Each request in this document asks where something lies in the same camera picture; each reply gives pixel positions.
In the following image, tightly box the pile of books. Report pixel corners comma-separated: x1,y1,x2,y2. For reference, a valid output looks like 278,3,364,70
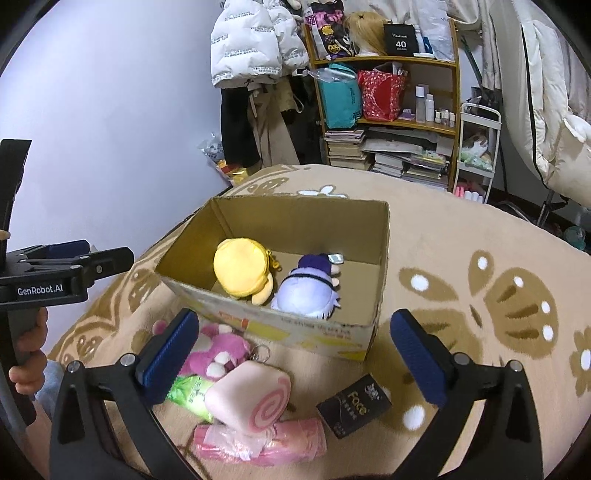
323,128,455,191

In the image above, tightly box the plastic bag of toys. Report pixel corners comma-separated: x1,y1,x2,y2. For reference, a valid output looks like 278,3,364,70
198,134,252,178

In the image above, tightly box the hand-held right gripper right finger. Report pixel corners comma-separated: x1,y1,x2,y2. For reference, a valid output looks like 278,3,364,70
390,308,544,480

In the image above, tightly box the white trolley cart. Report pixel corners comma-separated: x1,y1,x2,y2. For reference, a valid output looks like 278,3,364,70
455,102,503,205

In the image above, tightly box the pink bear plush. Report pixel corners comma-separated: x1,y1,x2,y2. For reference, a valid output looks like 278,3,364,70
152,318,254,381

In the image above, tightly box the white plastic bag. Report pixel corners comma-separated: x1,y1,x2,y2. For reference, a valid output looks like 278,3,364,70
416,16,455,61

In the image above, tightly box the beige hanging garment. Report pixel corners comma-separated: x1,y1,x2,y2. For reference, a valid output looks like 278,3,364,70
247,83,305,169

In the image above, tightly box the blonde wig head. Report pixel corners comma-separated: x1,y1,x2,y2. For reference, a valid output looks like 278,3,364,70
344,11,386,56

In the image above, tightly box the wooden shelf unit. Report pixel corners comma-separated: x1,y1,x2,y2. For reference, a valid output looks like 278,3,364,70
302,18,462,192

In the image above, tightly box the red patterned bag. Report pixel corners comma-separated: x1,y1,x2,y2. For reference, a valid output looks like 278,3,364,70
357,69,408,123

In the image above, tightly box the black gift box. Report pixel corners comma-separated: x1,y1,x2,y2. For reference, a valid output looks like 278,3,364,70
383,22,419,54

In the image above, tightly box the clear plastic bag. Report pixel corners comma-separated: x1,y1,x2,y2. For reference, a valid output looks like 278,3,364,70
307,67,358,88

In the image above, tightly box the pink swirl roll plush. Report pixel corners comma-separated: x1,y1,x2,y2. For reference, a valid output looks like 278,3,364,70
204,360,293,435

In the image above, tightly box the row of pastel tubes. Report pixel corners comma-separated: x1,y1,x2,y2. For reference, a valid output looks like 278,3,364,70
455,182,485,204

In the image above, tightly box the calico cat plush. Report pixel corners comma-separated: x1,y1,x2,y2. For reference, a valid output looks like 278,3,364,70
462,131,489,158

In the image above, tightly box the white quilted coat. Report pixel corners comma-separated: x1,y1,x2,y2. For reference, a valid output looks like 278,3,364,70
501,0,591,139

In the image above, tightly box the printed purple bag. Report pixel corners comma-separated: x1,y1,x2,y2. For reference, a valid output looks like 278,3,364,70
307,0,356,61

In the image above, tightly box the yellow plush toy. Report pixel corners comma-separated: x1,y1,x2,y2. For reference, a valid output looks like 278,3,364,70
213,237,275,305

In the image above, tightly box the black hanging garment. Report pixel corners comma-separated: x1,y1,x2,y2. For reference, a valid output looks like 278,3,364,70
219,74,324,169

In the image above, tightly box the white puffer jacket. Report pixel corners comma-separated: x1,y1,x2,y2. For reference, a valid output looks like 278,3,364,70
210,0,310,88

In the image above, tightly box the teal bag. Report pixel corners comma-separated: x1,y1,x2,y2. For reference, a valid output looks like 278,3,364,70
318,65,363,130

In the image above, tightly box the green tissue packet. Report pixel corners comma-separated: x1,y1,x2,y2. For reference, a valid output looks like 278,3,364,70
165,374,218,423

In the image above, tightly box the pink plastic packet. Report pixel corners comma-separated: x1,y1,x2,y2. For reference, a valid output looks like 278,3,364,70
193,418,328,467

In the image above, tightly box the person's left hand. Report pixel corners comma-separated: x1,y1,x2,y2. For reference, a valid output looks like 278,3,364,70
8,307,49,395

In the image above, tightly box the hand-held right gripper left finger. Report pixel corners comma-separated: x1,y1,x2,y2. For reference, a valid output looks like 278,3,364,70
50,308,200,480

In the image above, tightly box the cardboard box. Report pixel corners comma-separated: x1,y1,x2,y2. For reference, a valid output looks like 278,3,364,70
154,194,391,363

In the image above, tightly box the purple plush doll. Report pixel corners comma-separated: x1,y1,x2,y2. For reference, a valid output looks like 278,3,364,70
270,253,345,320

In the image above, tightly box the cream hanging garment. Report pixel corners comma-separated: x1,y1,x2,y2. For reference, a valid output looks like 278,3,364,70
443,0,506,93

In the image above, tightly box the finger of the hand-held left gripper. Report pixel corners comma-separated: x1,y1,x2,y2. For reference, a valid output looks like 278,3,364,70
69,247,134,289
7,240,93,275

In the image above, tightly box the beige patterned rug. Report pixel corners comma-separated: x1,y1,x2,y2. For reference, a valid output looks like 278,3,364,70
46,162,591,480

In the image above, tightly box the small black box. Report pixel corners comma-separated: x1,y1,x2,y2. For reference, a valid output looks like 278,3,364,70
316,375,393,439

